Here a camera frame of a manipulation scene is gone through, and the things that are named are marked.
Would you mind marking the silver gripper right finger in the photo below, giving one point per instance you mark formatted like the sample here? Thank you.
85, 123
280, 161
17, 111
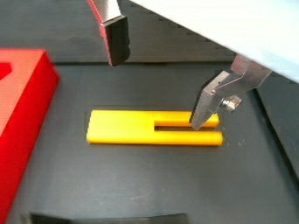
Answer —
219, 93

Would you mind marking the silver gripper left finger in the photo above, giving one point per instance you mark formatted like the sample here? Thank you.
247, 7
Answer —
112, 24

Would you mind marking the yellow slotted square-circle block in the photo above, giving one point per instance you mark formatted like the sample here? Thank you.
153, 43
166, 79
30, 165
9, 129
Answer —
149, 127

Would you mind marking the black curved fixture stand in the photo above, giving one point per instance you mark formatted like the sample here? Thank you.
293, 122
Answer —
33, 218

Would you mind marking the red shape-sorter base block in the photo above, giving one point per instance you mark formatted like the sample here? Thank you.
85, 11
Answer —
28, 81

